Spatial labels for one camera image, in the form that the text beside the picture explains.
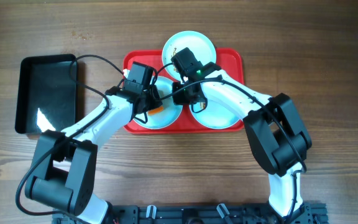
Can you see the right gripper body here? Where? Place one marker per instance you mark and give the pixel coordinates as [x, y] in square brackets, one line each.
[184, 97]

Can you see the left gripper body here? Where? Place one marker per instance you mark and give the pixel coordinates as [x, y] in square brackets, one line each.
[153, 101]

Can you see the orange sponge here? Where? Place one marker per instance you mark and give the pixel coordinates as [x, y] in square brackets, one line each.
[156, 111]

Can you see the light blue plate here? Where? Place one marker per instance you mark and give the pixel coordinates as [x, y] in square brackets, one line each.
[197, 43]
[170, 112]
[213, 115]

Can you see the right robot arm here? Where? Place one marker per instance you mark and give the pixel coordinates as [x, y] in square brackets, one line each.
[277, 136]

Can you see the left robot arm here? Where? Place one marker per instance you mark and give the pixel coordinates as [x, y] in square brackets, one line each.
[63, 167]

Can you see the red plastic tray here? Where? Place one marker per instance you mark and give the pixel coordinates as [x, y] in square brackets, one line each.
[228, 59]

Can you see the black rectangular water tray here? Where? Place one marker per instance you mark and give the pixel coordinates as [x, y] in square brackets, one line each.
[46, 96]

